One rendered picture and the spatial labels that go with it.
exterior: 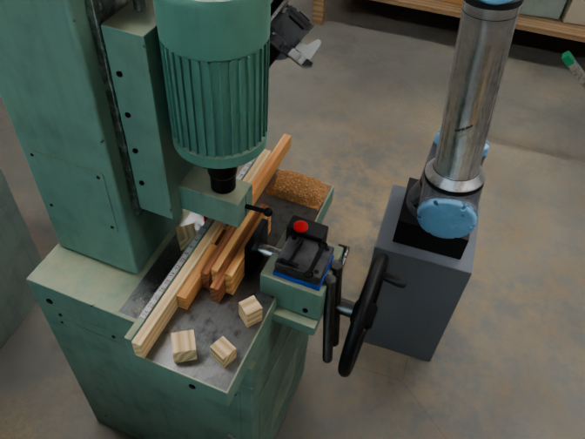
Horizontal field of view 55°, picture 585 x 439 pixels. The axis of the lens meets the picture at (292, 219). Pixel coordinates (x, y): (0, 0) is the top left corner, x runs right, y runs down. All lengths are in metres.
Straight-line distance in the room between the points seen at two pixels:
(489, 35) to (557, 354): 1.49
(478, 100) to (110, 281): 0.92
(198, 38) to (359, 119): 2.33
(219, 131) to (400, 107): 2.39
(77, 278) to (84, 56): 0.59
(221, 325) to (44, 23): 0.62
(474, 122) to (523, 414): 1.22
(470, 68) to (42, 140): 0.88
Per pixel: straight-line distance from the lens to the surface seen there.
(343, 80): 3.42
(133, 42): 0.95
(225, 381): 1.09
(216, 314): 1.17
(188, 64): 0.89
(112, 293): 1.35
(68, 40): 0.98
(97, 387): 1.79
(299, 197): 1.35
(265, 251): 1.18
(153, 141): 1.06
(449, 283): 1.83
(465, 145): 1.37
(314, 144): 2.93
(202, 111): 0.93
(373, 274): 1.18
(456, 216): 1.47
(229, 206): 1.13
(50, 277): 1.42
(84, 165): 1.16
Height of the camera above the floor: 1.88
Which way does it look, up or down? 48 degrees down
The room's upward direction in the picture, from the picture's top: 4 degrees clockwise
